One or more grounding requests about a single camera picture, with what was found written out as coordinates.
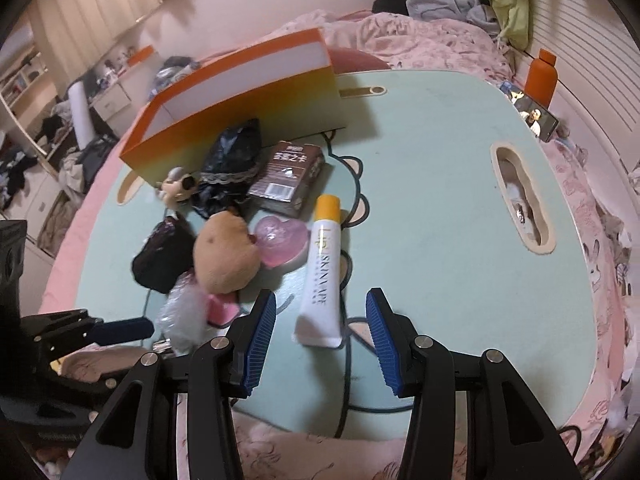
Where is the smartphone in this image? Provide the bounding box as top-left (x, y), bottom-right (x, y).
top-left (500, 80), bottom-right (560, 142)

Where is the black lace-trimmed bag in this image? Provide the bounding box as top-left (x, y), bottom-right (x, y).
top-left (192, 119), bottom-right (262, 220)

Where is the toy figure keychain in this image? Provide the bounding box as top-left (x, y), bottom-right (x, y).
top-left (156, 166), bottom-right (199, 206)

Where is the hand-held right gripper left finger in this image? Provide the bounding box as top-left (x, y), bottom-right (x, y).
top-left (60, 290), bottom-right (277, 480)

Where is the beige curtain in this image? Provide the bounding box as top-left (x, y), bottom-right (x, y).
top-left (30, 0), bottom-right (201, 56)

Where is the black cable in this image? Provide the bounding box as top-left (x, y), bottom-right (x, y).
top-left (557, 425), bottom-right (593, 461)

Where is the mint green lap table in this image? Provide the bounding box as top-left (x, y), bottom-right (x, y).
top-left (75, 69), bottom-right (613, 441)

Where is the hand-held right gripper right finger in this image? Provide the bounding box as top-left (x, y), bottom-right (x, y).
top-left (365, 287), bottom-right (583, 480)

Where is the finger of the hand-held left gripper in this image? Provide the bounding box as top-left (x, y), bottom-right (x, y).
top-left (22, 310), bottom-right (155, 356)

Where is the red black packet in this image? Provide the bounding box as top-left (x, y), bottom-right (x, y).
top-left (131, 217), bottom-right (198, 295)

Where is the clear plastic bag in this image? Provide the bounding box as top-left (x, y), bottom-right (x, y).
top-left (157, 270), bottom-right (213, 356)

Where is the white roll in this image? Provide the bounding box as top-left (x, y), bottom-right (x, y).
top-left (69, 82), bottom-right (96, 148)

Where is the white slatted panel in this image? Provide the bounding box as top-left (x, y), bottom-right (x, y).
top-left (520, 0), bottom-right (640, 171)

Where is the brown plush toy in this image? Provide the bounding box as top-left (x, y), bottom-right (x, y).
top-left (192, 209), bottom-right (258, 295)

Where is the brown small carton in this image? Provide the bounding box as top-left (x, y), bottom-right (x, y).
top-left (247, 141), bottom-right (326, 218)

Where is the pink mushroom toy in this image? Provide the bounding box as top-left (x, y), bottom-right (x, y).
top-left (205, 294), bottom-right (241, 326)

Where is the orange cardboard box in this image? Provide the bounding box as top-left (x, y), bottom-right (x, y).
top-left (119, 27), bottom-right (348, 186)

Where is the orange bottle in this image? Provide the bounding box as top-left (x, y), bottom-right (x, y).
top-left (524, 49), bottom-right (558, 108)

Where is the pink heart crystal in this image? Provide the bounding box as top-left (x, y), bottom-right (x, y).
top-left (254, 215), bottom-right (307, 268)

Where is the white tube with yellow cap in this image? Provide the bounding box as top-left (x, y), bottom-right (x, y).
top-left (292, 195), bottom-right (346, 348)

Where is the grey clothing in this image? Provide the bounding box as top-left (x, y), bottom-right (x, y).
top-left (406, 0), bottom-right (501, 36)

